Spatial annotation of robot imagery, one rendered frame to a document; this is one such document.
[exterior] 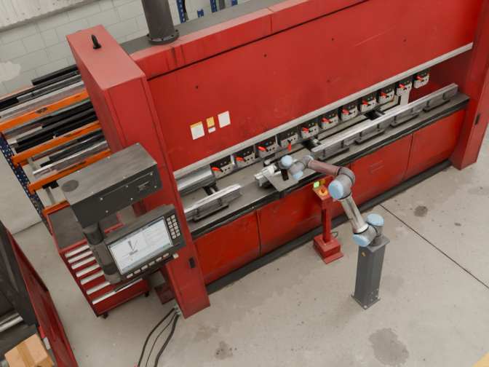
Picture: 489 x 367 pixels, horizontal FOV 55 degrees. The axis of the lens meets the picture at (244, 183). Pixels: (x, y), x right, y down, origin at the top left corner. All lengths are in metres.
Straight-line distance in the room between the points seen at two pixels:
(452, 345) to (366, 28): 2.51
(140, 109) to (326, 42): 1.48
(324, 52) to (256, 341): 2.33
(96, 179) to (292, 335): 2.18
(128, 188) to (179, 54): 0.88
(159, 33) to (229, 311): 2.41
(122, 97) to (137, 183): 0.48
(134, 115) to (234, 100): 0.81
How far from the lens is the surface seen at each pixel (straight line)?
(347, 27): 3.62
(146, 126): 2.83
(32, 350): 3.16
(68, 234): 3.83
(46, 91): 4.75
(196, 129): 3.25
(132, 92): 2.70
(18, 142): 4.77
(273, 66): 3.34
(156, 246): 2.93
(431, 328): 4.19
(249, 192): 3.84
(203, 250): 3.84
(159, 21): 2.91
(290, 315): 4.13
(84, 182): 2.63
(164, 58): 2.91
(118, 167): 2.64
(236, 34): 3.07
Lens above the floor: 3.54
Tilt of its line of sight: 43 degrees down
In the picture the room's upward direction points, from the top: 8 degrees counter-clockwise
